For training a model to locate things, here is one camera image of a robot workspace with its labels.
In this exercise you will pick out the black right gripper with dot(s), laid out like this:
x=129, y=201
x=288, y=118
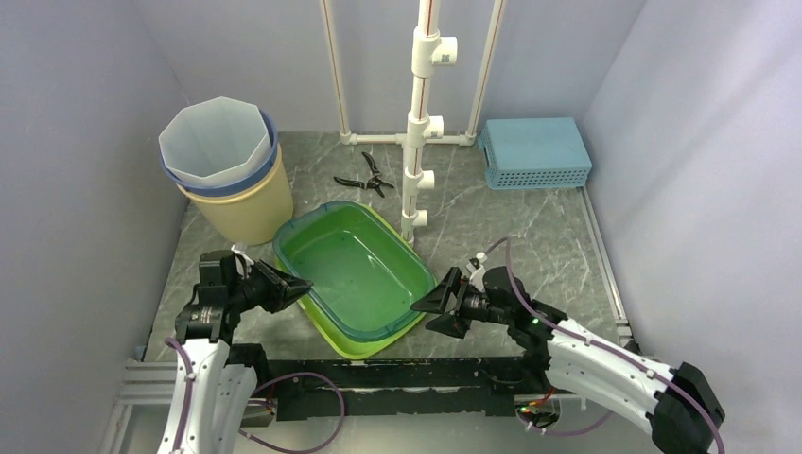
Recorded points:
x=436, y=302

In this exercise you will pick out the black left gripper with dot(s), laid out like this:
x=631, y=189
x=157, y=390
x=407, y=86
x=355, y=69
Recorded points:
x=284, y=288

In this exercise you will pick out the lime green plastic tub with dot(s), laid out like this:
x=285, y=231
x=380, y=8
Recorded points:
x=351, y=338

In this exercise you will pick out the teal translucent plastic tub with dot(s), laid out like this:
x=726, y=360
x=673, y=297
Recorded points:
x=354, y=269

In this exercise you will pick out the light blue perforated basket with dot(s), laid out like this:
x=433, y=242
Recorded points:
x=534, y=153

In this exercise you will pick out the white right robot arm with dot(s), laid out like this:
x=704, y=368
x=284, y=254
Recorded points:
x=674, y=405

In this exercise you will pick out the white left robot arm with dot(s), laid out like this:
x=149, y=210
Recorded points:
x=216, y=377

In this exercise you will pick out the beige plastic bucket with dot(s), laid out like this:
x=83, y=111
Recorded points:
x=252, y=216

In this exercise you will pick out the translucent white faceted bin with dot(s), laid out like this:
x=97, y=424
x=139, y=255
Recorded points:
x=213, y=141

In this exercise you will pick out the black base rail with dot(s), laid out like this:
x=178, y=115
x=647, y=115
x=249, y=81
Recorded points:
x=453, y=377

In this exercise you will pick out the black handled pliers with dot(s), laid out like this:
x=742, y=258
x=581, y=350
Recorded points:
x=375, y=182

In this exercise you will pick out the white PVC pipe frame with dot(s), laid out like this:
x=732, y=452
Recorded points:
x=430, y=50

